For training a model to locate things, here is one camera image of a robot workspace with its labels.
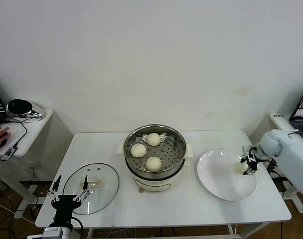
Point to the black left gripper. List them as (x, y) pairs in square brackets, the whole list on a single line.
[(65, 204)]

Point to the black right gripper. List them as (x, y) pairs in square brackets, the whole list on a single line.
[(253, 166)]

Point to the white steamed baozi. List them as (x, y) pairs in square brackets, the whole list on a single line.
[(153, 139), (138, 150), (239, 168), (153, 164)]

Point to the round glass pot lid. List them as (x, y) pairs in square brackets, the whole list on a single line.
[(104, 174)]

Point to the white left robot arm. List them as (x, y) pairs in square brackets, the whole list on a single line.
[(66, 234)]

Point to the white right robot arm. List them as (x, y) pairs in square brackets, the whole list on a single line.
[(291, 154)]

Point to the perforated steel steamer basket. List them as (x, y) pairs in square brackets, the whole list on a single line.
[(171, 156)]

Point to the round white plate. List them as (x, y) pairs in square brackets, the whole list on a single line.
[(216, 179)]

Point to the white side table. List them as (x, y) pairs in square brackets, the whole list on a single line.
[(281, 123), (34, 129)]

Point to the small white printed label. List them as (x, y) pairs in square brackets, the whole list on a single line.
[(277, 115)]

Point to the grey usb hub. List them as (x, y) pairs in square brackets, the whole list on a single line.
[(7, 153)]

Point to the white electric cooker base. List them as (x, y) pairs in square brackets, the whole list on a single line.
[(154, 185)]

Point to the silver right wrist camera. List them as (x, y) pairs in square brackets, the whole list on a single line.
[(248, 152)]

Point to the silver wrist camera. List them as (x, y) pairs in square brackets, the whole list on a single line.
[(248, 152), (51, 232)]

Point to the white wall socket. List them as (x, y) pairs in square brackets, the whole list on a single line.
[(33, 166)]

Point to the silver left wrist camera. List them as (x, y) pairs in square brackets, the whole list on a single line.
[(51, 232)]

